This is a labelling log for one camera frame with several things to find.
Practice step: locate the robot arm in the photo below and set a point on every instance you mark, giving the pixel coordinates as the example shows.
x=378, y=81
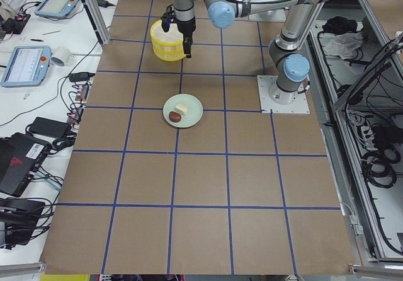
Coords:
x=222, y=14

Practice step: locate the near blue teach pendant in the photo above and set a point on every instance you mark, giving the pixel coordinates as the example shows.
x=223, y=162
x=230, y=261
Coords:
x=27, y=66

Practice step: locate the aluminium frame post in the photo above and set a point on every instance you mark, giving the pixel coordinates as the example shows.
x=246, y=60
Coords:
x=97, y=22

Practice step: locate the white tape roll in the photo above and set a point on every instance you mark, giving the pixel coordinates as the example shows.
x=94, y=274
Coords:
x=62, y=57

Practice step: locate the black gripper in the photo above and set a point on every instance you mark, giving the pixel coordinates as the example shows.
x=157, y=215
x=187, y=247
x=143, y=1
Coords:
x=186, y=28

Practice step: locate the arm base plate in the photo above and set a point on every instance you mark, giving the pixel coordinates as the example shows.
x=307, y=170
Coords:
x=273, y=100

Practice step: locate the black power adapter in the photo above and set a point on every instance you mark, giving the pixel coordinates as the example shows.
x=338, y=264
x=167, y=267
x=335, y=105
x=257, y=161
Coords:
x=48, y=127

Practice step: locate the white bun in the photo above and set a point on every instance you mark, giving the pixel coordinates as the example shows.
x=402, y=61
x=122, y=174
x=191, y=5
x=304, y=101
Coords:
x=181, y=108

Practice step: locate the dark red bun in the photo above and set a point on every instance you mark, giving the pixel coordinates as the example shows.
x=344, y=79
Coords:
x=175, y=117

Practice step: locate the far blue teach pendant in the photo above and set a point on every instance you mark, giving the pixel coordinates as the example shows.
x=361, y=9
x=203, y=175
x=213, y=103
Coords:
x=57, y=9

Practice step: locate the blue teach pendant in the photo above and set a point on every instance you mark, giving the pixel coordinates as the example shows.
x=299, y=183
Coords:
x=57, y=9
x=27, y=66

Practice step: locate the black red computer box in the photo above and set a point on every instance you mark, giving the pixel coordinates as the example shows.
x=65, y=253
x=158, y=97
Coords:
x=25, y=154

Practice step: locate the light green plate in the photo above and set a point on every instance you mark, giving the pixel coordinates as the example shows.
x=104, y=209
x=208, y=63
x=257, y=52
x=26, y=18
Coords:
x=195, y=110

